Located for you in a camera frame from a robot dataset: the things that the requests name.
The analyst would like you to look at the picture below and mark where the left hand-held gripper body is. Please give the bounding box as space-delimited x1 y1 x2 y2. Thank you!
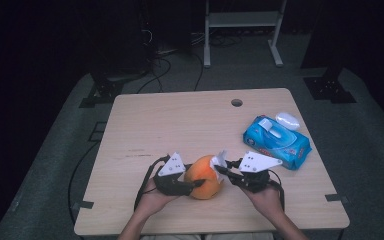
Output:
152 151 195 197

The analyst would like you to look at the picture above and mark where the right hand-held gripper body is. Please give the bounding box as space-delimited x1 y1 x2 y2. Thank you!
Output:
229 150 284 194

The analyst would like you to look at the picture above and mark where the orange plush toy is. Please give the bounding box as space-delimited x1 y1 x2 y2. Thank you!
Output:
183 154 224 201

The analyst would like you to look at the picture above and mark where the white wet wipe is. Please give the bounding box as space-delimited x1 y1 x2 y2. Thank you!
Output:
209 149 230 183

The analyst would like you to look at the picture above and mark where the blue wet wipes pack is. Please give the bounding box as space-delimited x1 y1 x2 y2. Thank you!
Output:
242 114 313 171

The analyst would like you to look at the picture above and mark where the person's left hand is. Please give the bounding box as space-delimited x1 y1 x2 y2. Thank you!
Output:
135 178 182 218

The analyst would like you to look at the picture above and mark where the person's right hand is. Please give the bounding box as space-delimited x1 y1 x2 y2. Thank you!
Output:
240 184 285 220

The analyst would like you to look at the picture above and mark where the white oval lid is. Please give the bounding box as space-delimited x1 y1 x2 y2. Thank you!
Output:
274 111 301 131

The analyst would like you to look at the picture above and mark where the grey tape strip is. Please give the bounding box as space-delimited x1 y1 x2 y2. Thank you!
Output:
324 193 350 205
71 199 95 212

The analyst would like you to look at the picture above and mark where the black stand base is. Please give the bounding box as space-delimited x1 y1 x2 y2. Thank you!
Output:
78 76 125 110
302 64 358 105

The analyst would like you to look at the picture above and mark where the white metal stand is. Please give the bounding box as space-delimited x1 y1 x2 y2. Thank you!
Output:
203 0 289 69

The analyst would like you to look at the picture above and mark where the left hand-held gripper cable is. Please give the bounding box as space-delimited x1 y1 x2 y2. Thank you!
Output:
133 155 172 212

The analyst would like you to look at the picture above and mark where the hand-held gripper cable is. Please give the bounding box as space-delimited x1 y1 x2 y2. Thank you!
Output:
133 155 172 212
265 169 286 213

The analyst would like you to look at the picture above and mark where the right hand-held gripper cable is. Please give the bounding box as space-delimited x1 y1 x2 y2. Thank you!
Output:
265 169 286 213

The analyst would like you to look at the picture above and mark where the thin black floor cable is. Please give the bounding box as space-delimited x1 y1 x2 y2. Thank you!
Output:
66 140 100 225

